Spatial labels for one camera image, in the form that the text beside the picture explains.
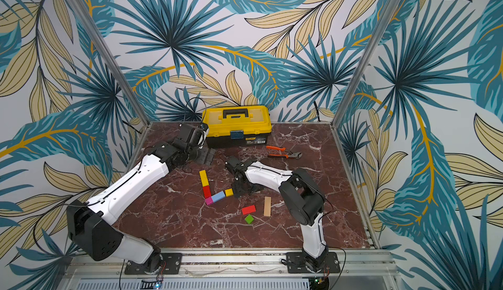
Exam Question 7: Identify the yellow black toolbox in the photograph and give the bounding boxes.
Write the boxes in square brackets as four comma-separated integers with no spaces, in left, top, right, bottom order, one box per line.
[203,105,272,149]

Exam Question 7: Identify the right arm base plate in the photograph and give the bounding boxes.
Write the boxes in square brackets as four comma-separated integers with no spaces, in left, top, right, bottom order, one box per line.
[281,252,342,274]

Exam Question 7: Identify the large orange-handled pliers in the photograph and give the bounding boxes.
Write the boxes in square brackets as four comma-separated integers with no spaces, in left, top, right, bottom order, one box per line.
[266,145,303,159]

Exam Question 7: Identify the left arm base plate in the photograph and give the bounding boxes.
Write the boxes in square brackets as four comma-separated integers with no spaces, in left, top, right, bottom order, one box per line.
[124,253,182,276]

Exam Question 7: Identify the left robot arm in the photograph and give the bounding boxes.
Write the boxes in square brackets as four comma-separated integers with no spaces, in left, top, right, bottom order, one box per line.
[66,123,208,272]

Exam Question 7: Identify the red block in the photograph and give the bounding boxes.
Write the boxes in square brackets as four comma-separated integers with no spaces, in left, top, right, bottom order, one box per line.
[203,186,212,199]
[241,205,256,215]

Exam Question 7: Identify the light blue block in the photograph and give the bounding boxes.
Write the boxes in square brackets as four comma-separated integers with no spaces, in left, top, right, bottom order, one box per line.
[212,191,226,203]

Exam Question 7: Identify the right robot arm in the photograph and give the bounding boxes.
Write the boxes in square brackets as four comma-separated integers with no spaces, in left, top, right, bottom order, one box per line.
[225,156,328,272]

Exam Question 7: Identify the aluminium front rail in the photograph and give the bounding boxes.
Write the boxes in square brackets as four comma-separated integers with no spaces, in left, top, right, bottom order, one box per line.
[57,248,406,289]

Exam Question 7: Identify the natural wood block lower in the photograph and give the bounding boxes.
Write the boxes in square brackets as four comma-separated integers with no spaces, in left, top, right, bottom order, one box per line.
[263,196,272,217]

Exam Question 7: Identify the green small cube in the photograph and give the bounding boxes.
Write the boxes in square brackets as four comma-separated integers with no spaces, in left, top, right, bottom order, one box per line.
[244,215,254,224]

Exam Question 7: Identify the magenta small cube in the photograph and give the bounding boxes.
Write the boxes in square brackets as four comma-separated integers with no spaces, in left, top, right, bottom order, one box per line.
[205,197,214,206]

